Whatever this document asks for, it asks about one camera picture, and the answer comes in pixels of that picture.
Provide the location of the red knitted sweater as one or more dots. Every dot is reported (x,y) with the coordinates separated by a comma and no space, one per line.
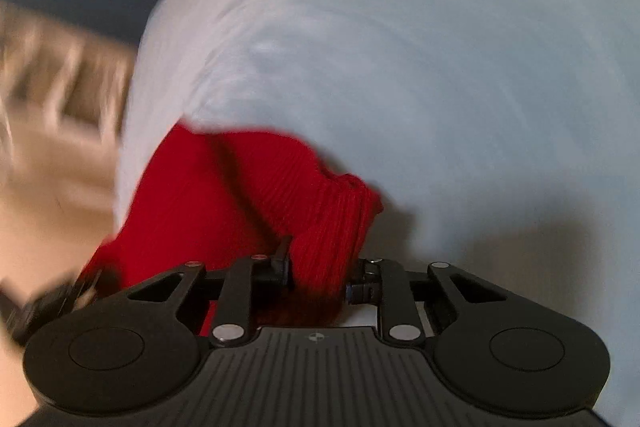
(225,192)

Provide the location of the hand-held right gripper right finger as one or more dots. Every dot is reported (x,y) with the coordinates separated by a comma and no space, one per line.
(361,289)

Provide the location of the light blue fleece blanket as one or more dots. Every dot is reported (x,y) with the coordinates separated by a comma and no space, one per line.
(400,57)

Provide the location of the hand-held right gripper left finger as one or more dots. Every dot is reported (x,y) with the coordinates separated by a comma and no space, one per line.
(284,268)

